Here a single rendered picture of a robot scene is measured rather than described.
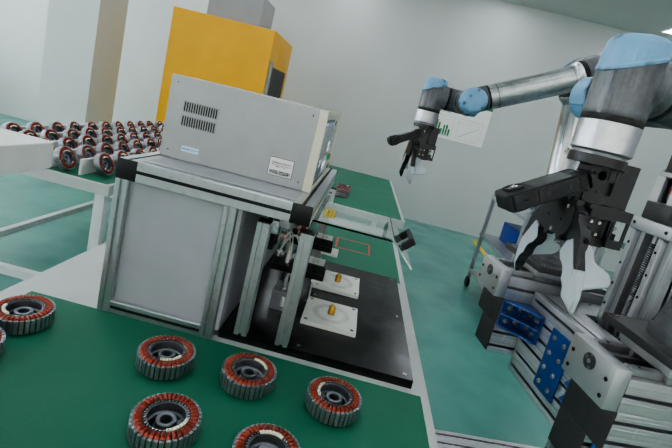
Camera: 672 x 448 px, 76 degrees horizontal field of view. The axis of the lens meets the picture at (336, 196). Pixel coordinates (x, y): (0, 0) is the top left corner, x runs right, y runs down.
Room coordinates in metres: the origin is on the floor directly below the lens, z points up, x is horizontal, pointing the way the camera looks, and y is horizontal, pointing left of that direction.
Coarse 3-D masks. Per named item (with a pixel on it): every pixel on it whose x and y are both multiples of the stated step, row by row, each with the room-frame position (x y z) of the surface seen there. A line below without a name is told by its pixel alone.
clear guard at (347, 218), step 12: (324, 204) 1.18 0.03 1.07; (336, 204) 1.21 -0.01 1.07; (324, 216) 1.04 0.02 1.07; (336, 216) 1.07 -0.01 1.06; (348, 216) 1.11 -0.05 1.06; (360, 216) 1.14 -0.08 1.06; (372, 216) 1.18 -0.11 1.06; (384, 216) 1.22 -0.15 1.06; (348, 228) 0.99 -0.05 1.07; (360, 228) 1.01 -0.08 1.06; (372, 228) 1.04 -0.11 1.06; (384, 228) 1.07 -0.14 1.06; (396, 228) 1.20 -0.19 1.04; (396, 240) 1.01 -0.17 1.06; (408, 264) 0.98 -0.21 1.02
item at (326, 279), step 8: (312, 256) 1.14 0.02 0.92; (272, 264) 1.08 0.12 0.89; (280, 264) 1.08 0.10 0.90; (288, 264) 1.09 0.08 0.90; (312, 264) 1.08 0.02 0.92; (320, 264) 1.09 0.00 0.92; (288, 272) 1.08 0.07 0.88; (312, 272) 1.08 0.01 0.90; (320, 272) 1.08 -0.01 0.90; (312, 280) 1.08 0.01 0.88; (320, 280) 1.08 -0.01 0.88; (328, 280) 1.10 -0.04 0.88
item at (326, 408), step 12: (312, 384) 0.77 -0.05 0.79; (324, 384) 0.79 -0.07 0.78; (336, 384) 0.80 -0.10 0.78; (348, 384) 0.81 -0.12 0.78; (312, 396) 0.74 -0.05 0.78; (324, 396) 0.78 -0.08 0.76; (336, 396) 0.78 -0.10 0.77; (348, 396) 0.78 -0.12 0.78; (360, 396) 0.78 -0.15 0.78; (312, 408) 0.73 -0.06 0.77; (324, 408) 0.72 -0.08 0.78; (336, 408) 0.72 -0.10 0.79; (348, 408) 0.73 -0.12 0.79; (324, 420) 0.71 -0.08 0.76; (336, 420) 0.71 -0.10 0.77; (348, 420) 0.72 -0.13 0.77
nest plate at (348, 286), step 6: (342, 276) 1.40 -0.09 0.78; (348, 276) 1.42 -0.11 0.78; (336, 282) 1.34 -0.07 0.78; (342, 282) 1.35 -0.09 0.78; (348, 282) 1.36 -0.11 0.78; (354, 282) 1.38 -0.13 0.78; (318, 288) 1.28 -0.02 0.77; (324, 288) 1.28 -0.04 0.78; (330, 288) 1.28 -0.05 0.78; (336, 288) 1.29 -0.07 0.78; (342, 288) 1.30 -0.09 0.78; (348, 288) 1.31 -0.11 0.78; (354, 288) 1.32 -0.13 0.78; (342, 294) 1.27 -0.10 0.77; (348, 294) 1.27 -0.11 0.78; (354, 294) 1.28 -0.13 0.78
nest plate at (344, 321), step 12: (312, 300) 1.16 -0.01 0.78; (324, 300) 1.18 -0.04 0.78; (312, 312) 1.09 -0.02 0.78; (324, 312) 1.11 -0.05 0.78; (336, 312) 1.12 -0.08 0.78; (348, 312) 1.14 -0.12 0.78; (312, 324) 1.03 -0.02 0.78; (324, 324) 1.04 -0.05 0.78; (336, 324) 1.05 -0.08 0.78; (348, 324) 1.07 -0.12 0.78
